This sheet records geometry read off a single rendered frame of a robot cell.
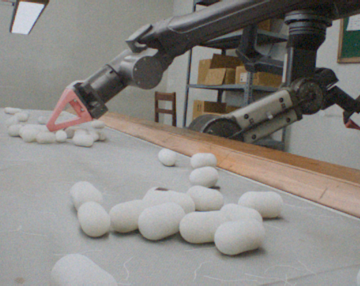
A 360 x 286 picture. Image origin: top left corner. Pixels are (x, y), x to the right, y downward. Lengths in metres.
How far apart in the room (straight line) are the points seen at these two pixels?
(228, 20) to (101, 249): 0.49
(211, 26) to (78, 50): 4.60
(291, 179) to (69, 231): 0.26
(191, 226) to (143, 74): 0.44
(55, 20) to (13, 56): 0.71
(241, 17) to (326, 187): 0.34
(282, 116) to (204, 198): 0.79
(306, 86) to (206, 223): 0.91
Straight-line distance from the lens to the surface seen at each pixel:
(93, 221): 0.23
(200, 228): 0.23
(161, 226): 0.23
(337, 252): 0.26
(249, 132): 1.03
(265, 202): 0.30
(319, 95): 1.15
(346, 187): 0.38
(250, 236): 0.23
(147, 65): 0.64
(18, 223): 0.26
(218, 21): 0.65
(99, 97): 0.66
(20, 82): 5.12
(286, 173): 0.44
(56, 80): 5.16
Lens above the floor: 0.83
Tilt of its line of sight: 6 degrees down
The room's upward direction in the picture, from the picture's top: 5 degrees clockwise
